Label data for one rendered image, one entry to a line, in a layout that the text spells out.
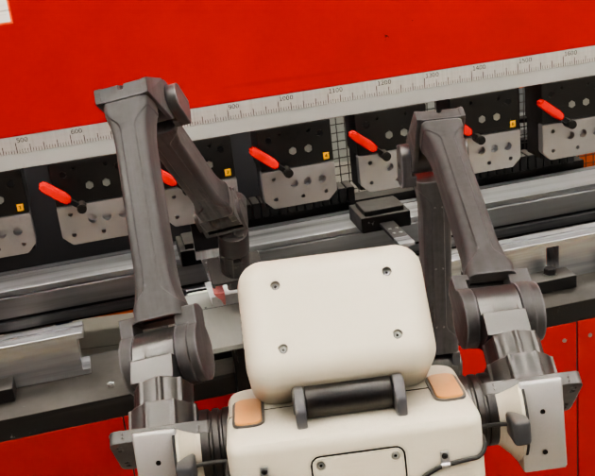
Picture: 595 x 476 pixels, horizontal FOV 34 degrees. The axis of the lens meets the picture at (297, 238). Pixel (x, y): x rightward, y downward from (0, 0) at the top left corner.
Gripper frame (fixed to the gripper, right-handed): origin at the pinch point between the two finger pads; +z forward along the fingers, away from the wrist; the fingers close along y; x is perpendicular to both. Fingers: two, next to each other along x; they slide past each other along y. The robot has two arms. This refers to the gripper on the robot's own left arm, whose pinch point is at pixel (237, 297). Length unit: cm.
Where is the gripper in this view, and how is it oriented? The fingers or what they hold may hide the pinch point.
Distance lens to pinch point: 192.4
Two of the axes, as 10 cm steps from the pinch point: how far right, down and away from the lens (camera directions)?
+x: 2.4, 7.2, -6.5
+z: 0.0, 6.7, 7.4
